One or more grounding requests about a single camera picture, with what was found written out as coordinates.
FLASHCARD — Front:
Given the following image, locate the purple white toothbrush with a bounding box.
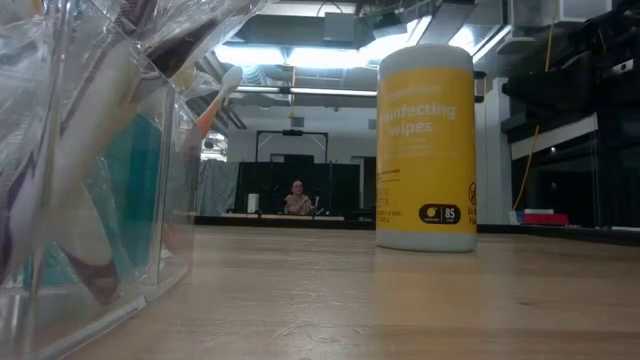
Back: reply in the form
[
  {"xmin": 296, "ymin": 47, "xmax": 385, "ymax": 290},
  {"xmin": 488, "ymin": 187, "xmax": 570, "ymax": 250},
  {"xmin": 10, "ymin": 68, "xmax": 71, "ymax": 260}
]
[{"xmin": 9, "ymin": 39, "xmax": 149, "ymax": 306}]

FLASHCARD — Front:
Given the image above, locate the clear acrylic organizer box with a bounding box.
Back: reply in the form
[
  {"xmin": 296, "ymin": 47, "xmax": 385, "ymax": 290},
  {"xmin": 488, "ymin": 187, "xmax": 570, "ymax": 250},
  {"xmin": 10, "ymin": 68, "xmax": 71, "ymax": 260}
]
[{"xmin": 0, "ymin": 0, "xmax": 202, "ymax": 360}]

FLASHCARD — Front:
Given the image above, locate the black partition wall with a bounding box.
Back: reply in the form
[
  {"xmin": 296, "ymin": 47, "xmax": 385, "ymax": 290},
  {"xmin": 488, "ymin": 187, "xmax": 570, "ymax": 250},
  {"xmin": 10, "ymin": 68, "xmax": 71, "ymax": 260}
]
[{"xmin": 233, "ymin": 158, "xmax": 377, "ymax": 219}]

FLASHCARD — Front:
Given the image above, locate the yellow cable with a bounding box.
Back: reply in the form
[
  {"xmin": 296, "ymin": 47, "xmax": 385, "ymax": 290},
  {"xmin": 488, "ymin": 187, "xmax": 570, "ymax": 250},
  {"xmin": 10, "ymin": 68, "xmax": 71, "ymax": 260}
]
[{"xmin": 511, "ymin": 0, "xmax": 560, "ymax": 212}]

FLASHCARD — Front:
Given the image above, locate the black background rig frame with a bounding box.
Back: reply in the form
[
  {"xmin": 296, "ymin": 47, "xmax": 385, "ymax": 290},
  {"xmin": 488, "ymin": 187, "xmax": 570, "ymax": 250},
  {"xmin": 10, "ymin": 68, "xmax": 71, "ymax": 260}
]
[{"xmin": 255, "ymin": 129, "xmax": 330, "ymax": 164}]

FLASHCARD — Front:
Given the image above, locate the black aluminium table frame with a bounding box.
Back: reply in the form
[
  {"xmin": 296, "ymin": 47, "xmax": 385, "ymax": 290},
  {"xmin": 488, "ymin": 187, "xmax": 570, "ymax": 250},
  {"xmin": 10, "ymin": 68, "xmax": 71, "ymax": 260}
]
[{"xmin": 194, "ymin": 214, "xmax": 640, "ymax": 247}]

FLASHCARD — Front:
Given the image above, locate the yellow disinfecting wipes canister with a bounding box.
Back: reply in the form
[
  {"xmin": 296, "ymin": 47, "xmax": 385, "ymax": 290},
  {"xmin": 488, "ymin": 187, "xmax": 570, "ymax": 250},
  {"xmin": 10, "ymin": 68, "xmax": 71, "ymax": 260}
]
[{"xmin": 375, "ymin": 43, "xmax": 479, "ymax": 253}]

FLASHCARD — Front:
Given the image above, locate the flat red box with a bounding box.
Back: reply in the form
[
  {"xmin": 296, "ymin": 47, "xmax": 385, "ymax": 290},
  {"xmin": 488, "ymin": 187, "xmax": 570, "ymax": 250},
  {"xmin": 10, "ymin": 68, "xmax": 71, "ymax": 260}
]
[{"xmin": 521, "ymin": 212, "xmax": 571, "ymax": 227}]

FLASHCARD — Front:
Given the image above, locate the person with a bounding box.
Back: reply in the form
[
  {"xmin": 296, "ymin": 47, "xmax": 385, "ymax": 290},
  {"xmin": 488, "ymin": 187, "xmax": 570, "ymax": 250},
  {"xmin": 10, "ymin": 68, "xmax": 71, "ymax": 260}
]
[{"xmin": 282, "ymin": 178, "xmax": 315, "ymax": 217}]

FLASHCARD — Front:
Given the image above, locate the long LED light bar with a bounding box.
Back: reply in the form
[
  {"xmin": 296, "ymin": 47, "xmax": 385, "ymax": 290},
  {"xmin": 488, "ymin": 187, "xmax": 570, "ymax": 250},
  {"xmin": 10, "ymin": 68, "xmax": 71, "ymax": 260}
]
[{"xmin": 233, "ymin": 85, "xmax": 487, "ymax": 104}]

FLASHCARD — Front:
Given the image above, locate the orange white toothbrush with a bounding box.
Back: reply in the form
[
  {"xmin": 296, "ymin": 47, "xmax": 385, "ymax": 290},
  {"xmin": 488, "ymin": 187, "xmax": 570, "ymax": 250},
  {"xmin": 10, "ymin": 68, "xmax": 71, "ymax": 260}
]
[{"xmin": 164, "ymin": 65, "xmax": 244, "ymax": 254}]

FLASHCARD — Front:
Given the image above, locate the grey curtain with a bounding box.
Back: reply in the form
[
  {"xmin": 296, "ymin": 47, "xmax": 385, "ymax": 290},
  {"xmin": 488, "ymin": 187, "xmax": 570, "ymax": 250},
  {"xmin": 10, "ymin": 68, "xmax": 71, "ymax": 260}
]
[{"xmin": 197, "ymin": 158, "xmax": 242, "ymax": 217}]

